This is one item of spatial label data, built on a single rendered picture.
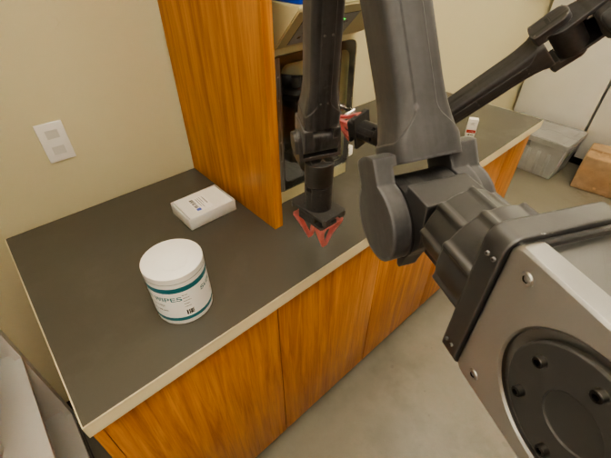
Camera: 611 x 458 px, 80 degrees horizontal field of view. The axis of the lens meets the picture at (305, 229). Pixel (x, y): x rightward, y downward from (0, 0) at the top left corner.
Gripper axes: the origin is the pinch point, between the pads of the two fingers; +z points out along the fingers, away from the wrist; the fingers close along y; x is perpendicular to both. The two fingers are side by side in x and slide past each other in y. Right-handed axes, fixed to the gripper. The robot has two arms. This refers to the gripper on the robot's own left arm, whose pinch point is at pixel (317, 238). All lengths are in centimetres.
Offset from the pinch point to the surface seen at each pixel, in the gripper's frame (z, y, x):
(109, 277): 16, 38, 38
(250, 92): -23.4, 30.5, -6.0
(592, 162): 84, -5, -288
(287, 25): -37.3, 25.3, -13.9
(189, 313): 12.8, 10.9, 28.6
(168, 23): -33, 69, -6
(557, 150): 81, 19, -282
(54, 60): -27, 76, 24
